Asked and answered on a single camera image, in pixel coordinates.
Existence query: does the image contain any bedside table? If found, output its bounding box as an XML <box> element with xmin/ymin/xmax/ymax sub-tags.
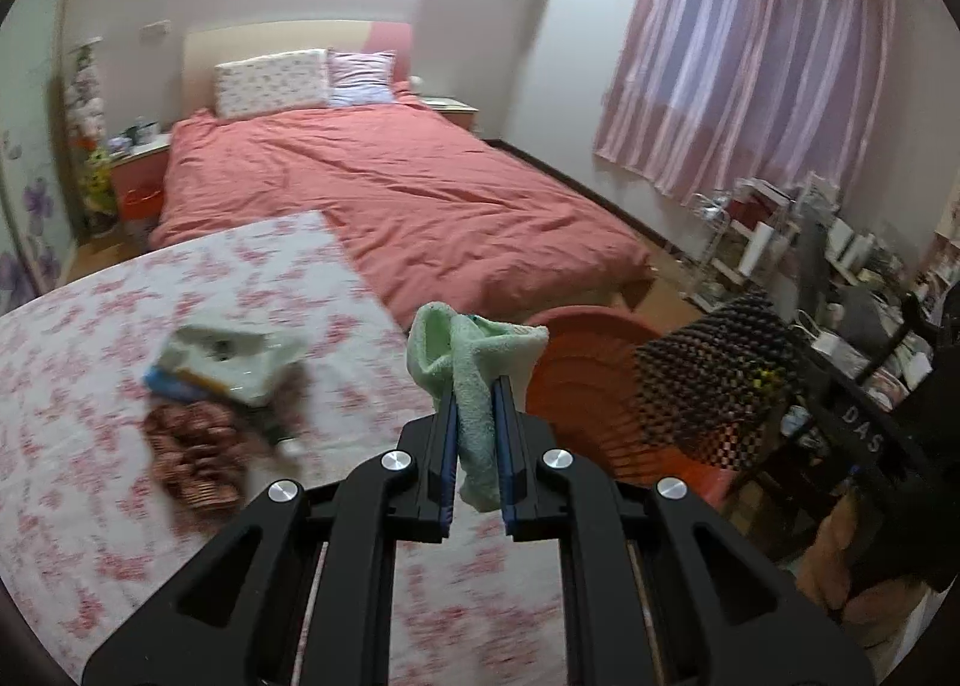
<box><xmin>420</xmin><ymin>97</ymin><xmax>478</xmax><ymax>134</ymax></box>
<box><xmin>110</xmin><ymin>132</ymin><xmax>171</xmax><ymax>202</ymax></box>

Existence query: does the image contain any pink striped curtain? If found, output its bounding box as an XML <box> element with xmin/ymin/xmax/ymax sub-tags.
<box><xmin>594</xmin><ymin>0</ymin><xmax>896</xmax><ymax>202</ymax></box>

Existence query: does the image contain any floral pink tablecloth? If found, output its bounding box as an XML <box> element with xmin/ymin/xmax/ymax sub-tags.
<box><xmin>2</xmin><ymin>212</ymin><xmax>565</xmax><ymax>684</ymax></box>

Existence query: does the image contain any floral sliding wardrobe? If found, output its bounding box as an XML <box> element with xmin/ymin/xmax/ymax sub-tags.
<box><xmin>2</xmin><ymin>0</ymin><xmax>76</xmax><ymax>312</ymax></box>

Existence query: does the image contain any white paper bag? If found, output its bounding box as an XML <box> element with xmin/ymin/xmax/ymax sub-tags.
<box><xmin>156</xmin><ymin>321</ymin><xmax>308</xmax><ymax>407</ymax></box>

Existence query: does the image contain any right bedside table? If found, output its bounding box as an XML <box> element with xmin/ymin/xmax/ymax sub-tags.
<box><xmin>420</xmin><ymin>97</ymin><xmax>478</xmax><ymax>134</ymax></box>

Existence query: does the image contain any plush toy flower stack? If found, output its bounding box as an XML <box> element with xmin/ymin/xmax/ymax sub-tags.
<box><xmin>64</xmin><ymin>41</ymin><xmax>119</xmax><ymax>236</ymax></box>

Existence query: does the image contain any left bedside table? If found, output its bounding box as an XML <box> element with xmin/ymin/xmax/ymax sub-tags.
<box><xmin>110</xmin><ymin>132</ymin><xmax>171</xmax><ymax>202</ymax></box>

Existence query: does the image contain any green tube white cap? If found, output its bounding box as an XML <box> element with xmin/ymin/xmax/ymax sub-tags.
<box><xmin>249</xmin><ymin>407</ymin><xmax>306</xmax><ymax>462</ymax></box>

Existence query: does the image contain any small orange trash bin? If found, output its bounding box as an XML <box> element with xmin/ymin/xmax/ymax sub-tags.
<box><xmin>119</xmin><ymin>184</ymin><xmax>164</xmax><ymax>236</ymax></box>

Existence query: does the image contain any blue tissue packet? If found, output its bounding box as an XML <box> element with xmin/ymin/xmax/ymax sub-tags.
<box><xmin>143</xmin><ymin>366</ymin><xmax>212</xmax><ymax>404</ymax></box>

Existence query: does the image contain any checkered black cloth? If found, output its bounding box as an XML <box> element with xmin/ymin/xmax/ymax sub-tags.
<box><xmin>633</xmin><ymin>291</ymin><xmax>804</xmax><ymax>471</ymax></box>

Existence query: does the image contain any white wire shelf rack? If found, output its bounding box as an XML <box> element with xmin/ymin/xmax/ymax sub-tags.
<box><xmin>686</xmin><ymin>177</ymin><xmax>799</xmax><ymax>312</ymax></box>

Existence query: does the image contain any wall socket plate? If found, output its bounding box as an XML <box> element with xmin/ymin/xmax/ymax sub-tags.
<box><xmin>140</xmin><ymin>20</ymin><xmax>171</xmax><ymax>41</ymax></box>

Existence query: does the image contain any striped pink pillow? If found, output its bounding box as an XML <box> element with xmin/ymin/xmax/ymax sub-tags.
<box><xmin>327</xmin><ymin>51</ymin><xmax>395</xmax><ymax>108</ymax></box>

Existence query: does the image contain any orange plastic basket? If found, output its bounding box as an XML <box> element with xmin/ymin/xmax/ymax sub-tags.
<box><xmin>526</xmin><ymin>306</ymin><xmax>736</xmax><ymax>509</ymax></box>

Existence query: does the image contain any floral white pillow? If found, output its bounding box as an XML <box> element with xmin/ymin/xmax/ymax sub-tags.
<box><xmin>215</xmin><ymin>49</ymin><xmax>329</xmax><ymax>119</ymax></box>

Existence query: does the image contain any salmon pink duvet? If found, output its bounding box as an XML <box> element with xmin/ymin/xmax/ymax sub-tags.
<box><xmin>151</xmin><ymin>85</ymin><xmax>651</xmax><ymax>326</ymax></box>

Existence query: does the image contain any beige pink headboard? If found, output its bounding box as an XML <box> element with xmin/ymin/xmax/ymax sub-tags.
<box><xmin>181</xmin><ymin>20</ymin><xmax>413</xmax><ymax>118</ymax></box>

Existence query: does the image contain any brown woven cloth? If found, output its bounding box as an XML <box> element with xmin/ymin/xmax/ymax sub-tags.
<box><xmin>142</xmin><ymin>402</ymin><xmax>249</xmax><ymax>517</ymax></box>

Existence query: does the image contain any green towel cloth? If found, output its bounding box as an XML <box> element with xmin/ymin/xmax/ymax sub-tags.
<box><xmin>407</xmin><ymin>301</ymin><xmax>550</xmax><ymax>512</ymax></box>

